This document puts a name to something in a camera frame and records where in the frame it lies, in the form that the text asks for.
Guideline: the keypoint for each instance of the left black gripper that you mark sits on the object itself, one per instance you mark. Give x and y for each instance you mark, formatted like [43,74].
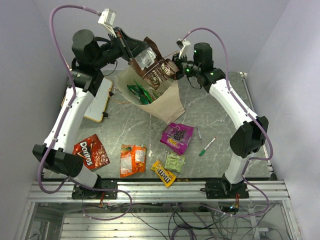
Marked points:
[131,46]

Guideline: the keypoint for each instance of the grey ballpoint pen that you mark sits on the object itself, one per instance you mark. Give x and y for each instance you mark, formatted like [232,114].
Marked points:
[200,135]

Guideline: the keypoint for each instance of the purple snack bag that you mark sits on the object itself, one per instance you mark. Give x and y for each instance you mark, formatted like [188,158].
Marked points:
[177,137]

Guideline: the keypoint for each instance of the light green snack packet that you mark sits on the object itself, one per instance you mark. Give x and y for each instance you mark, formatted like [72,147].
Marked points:
[174,162]

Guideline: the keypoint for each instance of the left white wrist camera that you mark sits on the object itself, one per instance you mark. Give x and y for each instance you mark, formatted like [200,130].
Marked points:
[106,19]

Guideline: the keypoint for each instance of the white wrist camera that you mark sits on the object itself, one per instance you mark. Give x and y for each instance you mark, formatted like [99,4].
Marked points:
[184,46]
[106,19]

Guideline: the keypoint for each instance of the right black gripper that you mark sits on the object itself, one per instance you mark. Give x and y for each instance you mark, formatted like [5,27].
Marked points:
[176,59]

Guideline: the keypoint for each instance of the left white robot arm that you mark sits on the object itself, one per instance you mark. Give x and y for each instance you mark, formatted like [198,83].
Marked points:
[91,54]

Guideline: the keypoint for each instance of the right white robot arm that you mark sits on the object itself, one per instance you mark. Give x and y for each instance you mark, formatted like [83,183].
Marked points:
[250,128]

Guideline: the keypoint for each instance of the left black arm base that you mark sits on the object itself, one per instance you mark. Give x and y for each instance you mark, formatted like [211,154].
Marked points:
[104,189]

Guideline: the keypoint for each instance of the aluminium rail frame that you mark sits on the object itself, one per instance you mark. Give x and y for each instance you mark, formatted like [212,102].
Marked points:
[144,208]

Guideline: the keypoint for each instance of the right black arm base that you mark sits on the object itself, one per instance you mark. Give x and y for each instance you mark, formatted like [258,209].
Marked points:
[220,188]

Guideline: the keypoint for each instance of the beige paper bag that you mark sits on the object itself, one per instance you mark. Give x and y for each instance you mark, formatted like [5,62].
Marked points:
[167,107]

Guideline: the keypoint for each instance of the dark green crisps bag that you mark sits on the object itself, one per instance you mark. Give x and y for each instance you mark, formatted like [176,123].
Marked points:
[138,92]

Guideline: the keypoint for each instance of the yellow framed whiteboard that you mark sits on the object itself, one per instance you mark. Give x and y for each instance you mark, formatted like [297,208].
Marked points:
[89,106]

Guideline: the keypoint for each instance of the brown snack bag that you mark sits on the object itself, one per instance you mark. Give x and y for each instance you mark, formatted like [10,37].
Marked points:
[150,65]

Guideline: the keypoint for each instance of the yellow M&M's bag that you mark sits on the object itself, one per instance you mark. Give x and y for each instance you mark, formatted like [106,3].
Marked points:
[166,176]

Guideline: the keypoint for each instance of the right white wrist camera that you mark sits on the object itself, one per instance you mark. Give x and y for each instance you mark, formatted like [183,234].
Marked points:
[184,46]

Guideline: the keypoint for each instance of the green Chuba cassava chips bag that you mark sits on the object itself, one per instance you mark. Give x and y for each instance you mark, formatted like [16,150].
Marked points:
[151,94]

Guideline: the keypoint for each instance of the white marker pen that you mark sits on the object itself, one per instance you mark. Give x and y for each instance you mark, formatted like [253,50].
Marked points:
[207,146]

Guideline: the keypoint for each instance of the red snack packet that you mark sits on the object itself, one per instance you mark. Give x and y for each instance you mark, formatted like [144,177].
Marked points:
[92,151]

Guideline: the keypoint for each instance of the orange snack bag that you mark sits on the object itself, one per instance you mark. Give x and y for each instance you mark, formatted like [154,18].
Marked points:
[132,159]

